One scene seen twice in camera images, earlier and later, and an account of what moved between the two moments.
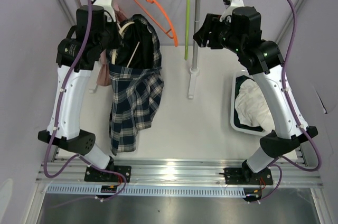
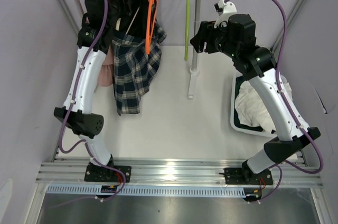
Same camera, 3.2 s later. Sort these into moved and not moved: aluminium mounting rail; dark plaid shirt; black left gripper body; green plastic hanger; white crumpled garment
Moved: black left gripper body; dark plaid shirt
Not moved: white crumpled garment; green plastic hanger; aluminium mounting rail
